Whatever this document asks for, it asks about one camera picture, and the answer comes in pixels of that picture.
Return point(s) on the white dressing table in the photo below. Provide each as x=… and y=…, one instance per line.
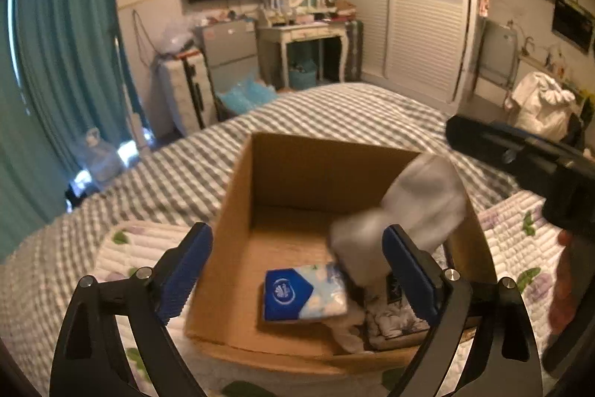
x=302, y=35

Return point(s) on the dark upright suitcase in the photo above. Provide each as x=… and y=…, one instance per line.
x=355, y=50

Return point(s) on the white clothes pile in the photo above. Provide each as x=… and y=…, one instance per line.
x=539, y=104

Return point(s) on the white floral quilt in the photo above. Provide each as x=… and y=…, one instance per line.
x=509, y=239

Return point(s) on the dark printed soft packet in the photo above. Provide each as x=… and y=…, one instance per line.
x=395, y=322

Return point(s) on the teal storage basket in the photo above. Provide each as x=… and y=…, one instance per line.
x=303, y=76

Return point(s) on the grey mini fridge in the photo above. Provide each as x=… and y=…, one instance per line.
x=230, y=53

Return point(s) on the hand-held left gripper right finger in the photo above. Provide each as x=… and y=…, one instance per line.
x=411, y=273

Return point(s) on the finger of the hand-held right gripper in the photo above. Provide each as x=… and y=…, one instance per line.
x=492, y=143

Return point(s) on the brown cardboard box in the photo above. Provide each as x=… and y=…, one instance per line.
x=288, y=178

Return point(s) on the blue tissue pack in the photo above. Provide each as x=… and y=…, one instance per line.
x=284, y=291

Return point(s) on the grey checkered bed sheet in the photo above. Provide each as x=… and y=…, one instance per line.
x=195, y=173

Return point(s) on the white drawer cabinet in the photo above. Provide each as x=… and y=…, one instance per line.
x=179, y=94

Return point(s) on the clear plastic bag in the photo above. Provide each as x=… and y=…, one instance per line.
x=175, y=36

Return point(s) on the blue plastic bag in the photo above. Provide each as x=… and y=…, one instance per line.
x=246, y=94

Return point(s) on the white slatted wardrobe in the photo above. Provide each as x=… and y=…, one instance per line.
x=413, y=1

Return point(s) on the clear water jug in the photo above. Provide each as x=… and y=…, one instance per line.
x=100, y=155

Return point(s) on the person's right hand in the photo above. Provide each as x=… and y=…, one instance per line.
x=562, y=285

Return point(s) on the white crumpled cloth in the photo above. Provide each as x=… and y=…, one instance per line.
x=348, y=332

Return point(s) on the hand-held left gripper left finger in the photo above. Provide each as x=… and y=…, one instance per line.
x=186, y=271

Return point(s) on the white soft cloth bundle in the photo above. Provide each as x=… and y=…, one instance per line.
x=418, y=201

